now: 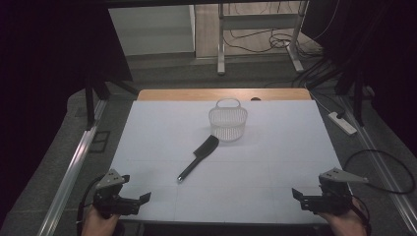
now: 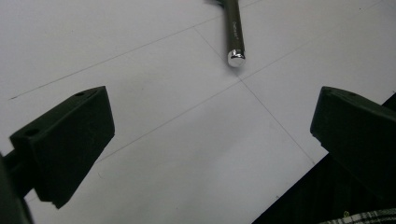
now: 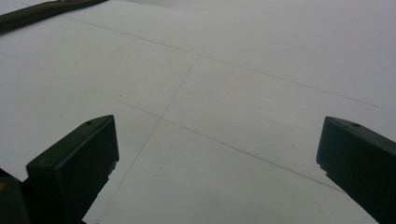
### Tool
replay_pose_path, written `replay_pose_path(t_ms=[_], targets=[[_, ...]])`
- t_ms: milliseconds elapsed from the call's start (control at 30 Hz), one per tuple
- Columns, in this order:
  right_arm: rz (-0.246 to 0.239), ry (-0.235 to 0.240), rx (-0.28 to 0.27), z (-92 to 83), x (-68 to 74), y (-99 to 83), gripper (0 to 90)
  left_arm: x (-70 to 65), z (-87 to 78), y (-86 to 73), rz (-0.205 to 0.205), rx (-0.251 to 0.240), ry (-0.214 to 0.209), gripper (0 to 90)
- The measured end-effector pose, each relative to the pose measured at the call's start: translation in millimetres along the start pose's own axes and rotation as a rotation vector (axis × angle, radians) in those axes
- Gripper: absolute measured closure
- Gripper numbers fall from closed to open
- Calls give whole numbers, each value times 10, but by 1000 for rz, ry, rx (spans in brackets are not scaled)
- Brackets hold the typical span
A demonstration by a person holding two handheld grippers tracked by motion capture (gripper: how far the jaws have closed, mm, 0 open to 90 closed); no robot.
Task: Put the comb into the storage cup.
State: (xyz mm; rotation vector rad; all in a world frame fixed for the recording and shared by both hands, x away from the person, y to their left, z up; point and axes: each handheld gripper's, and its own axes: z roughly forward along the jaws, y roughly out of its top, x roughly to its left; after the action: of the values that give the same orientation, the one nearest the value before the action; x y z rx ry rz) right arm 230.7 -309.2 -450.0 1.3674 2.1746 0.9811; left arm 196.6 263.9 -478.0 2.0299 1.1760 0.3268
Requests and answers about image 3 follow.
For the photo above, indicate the dark long bar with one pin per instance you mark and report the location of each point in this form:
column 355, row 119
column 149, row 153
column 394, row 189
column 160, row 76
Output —
column 37, row 12

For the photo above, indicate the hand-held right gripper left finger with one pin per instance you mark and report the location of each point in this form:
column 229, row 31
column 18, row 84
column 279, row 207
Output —
column 71, row 168

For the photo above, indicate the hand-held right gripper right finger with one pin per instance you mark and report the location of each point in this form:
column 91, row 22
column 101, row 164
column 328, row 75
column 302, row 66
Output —
column 361, row 161

